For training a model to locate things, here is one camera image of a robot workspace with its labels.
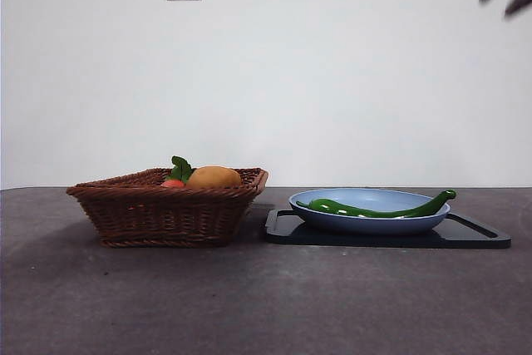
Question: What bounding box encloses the brown wicker basket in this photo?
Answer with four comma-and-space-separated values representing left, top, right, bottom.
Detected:
66, 167, 269, 249

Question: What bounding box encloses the yellow-brown potato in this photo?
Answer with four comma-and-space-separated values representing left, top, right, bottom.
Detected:
185, 165, 243, 190

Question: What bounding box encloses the red vegetable with green leaves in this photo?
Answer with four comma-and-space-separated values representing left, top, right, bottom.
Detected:
160, 155, 195, 189

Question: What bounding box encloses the black rectangular tray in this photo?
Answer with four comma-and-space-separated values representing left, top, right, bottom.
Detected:
262, 207, 513, 250

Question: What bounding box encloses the green long pepper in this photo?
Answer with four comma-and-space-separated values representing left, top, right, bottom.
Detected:
295, 189, 458, 219

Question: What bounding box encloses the blue round plate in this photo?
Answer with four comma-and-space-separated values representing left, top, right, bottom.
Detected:
288, 186, 451, 236

